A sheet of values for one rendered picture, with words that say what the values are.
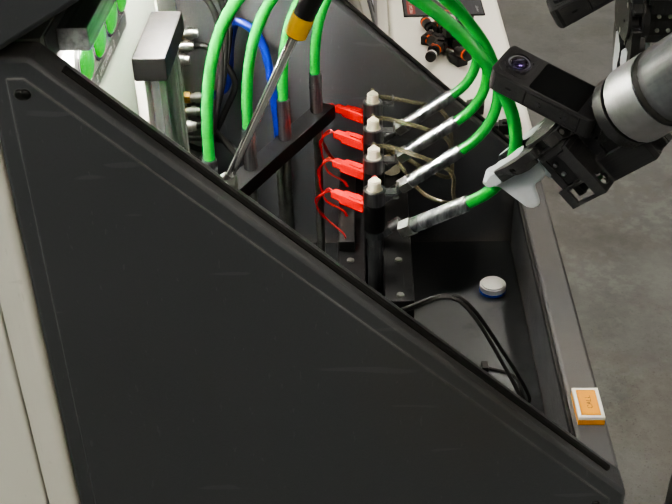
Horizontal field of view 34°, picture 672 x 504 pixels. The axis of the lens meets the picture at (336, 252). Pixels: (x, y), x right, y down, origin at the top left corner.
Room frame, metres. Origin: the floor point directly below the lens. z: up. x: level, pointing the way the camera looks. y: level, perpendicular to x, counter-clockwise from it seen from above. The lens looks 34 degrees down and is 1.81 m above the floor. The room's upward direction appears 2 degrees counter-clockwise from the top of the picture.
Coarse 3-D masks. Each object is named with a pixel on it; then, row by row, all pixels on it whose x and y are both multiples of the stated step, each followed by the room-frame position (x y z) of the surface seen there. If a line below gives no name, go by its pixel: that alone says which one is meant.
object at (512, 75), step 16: (512, 48) 0.98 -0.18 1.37; (496, 64) 0.96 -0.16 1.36; (512, 64) 0.96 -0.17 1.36; (528, 64) 0.96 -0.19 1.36; (544, 64) 0.96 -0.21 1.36; (496, 80) 0.95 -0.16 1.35; (512, 80) 0.94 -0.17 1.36; (528, 80) 0.94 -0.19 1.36; (544, 80) 0.94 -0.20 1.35; (560, 80) 0.95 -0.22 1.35; (576, 80) 0.95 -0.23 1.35; (512, 96) 0.95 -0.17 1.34; (528, 96) 0.93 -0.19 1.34; (544, 96) 0.93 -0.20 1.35; (560, 96) 0.93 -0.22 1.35; (576, 96) 0.93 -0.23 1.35; (544, 112) 0.93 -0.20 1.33; (560, 112) 0.92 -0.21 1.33; (576, 112) 0.91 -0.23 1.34; (592, 112) 0.91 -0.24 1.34; (576, 128) 0.91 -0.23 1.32; (592, 128) 0.90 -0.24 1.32
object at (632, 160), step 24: (600, 96) 0.90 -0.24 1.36; (600, 120) 0.88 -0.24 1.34; (528, 144) 0.94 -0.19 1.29; (552, 144) 0.92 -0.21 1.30; (576, 144) 0.92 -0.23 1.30; (600, 144) 0.91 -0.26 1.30; (624, 144) 0.88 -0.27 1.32; (648, 144) 0.88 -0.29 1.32; (552, 168) 0.94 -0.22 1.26; (576, 168) 0.91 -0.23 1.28; (600, 168) 0.91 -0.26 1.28; (624, 168) 0.90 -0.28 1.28; (600, 192) 0.90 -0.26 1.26
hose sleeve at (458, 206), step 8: (456, 200) 1.03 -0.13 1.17; (464, 200) 1.02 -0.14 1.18; (440, 208) 1.03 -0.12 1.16; (448, 208) 1.03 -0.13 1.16; (456, 208) 1.02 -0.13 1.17; (464, 208) 1.02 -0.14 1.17; (472, 208) 1.02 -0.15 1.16; (416, 216) 1.05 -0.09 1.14; (424, 216) 1.04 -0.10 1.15; (432, 216) 1.03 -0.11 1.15; (440, 216) 1.03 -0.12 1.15; (448, 216) 1.02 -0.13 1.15; (456, 216) 1.02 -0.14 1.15; (416, 224) 1.04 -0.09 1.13; (424, 224) 1.03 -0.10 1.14; (432, 224) 1.03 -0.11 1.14
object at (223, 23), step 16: (240, 0) 1.13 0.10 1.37; (416, 0) 1.04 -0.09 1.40; (224, 16) 1.14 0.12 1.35; (432, 16) 1.04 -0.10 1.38; (448, 16) 1.03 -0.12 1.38; (224, 32) 1.14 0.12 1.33; (464, 32) 1.03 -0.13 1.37; (208, 48) 1.15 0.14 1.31; (480, 48) 1.02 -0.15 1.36; (208, 64) 1.15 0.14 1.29; (480, 64) 1.01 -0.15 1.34; (208, 80) 1.15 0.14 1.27; (208, 96) 1.15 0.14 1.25; (208, 112) 1.15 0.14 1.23; (512, 112) 1.00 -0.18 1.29; (208, 128) 1.15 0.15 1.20; (512, 128) 1.00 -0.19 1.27; (208, 144) 1.15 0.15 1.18; (512, 144) 1.00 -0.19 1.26; (208, 160) 1.15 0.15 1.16; (480, 192) 1.01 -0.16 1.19; (496, 192) 1.01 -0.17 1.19
